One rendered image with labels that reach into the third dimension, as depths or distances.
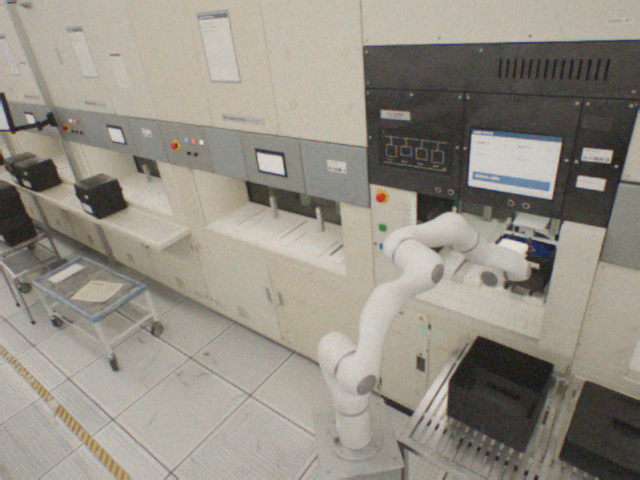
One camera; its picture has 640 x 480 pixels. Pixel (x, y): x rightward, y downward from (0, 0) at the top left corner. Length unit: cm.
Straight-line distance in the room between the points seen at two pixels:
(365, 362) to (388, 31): 112
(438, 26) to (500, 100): 31
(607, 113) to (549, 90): 17
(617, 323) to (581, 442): 43
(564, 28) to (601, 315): 96
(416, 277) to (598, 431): 79
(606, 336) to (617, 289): 21
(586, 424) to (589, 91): 103
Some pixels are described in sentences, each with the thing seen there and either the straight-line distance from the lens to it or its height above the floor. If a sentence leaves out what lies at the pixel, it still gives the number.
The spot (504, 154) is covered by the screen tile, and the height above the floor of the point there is 160.
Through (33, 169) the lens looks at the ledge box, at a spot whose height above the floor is 102.
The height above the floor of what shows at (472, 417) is 82.
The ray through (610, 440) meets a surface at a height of 86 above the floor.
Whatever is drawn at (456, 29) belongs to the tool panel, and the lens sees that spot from 157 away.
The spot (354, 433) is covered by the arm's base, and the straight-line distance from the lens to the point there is 158.
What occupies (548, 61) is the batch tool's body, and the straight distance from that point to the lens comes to 151.
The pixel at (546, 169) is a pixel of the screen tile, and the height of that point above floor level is 157.
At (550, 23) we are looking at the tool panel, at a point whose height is 200.
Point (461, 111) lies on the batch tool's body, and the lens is 160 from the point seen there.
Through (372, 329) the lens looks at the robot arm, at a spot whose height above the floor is 126.
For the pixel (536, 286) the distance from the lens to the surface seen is 204.
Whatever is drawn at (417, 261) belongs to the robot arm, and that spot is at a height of 144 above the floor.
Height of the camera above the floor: 215
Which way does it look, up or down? 29 degrees down
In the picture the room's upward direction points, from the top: 7 degrees counter-clockwise
